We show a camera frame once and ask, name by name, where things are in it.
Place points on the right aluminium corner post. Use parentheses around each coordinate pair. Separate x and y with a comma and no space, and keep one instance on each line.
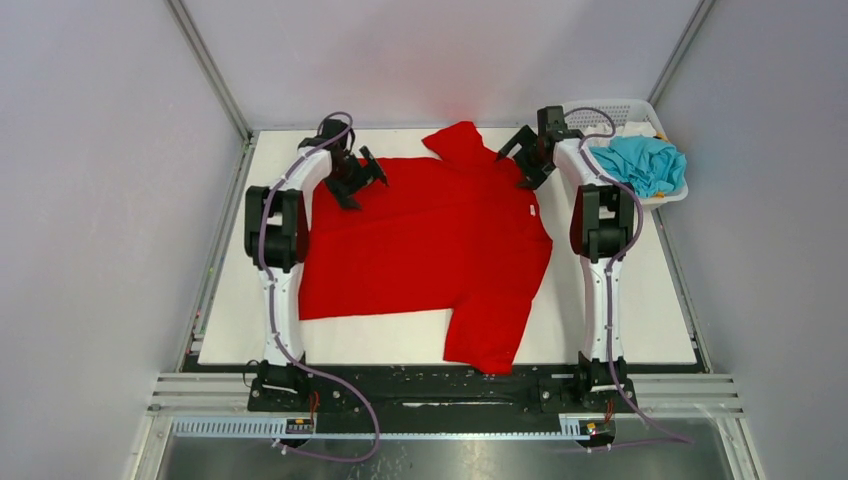
(686,39)

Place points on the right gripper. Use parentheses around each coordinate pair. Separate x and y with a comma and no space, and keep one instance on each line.
(525,157)

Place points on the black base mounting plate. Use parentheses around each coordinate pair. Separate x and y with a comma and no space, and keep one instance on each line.
(436,399)

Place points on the white plastic laundry basket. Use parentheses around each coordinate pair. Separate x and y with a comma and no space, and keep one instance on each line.
(585,113)

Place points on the aluminium corner post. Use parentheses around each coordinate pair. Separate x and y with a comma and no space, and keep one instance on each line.
(208,67)
(686,39)

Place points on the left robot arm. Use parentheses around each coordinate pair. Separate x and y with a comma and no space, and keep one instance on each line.
(277,220)

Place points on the aluminium frame rail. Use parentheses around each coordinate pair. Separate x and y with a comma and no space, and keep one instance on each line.
(691,426)

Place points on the left aluminium corner post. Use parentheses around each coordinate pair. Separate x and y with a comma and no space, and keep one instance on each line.
(208,67)

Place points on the light blue t-shirt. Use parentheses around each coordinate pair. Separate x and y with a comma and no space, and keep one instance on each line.
(649,165)

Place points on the white t-shirt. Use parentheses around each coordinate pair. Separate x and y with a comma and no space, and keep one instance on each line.
(602,133)

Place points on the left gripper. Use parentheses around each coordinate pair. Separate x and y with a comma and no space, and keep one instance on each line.
(344,193)

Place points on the red t-shirt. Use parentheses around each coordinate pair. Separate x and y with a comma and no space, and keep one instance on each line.
(449,231)

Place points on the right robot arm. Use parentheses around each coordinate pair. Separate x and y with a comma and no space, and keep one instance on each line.
(606,220)

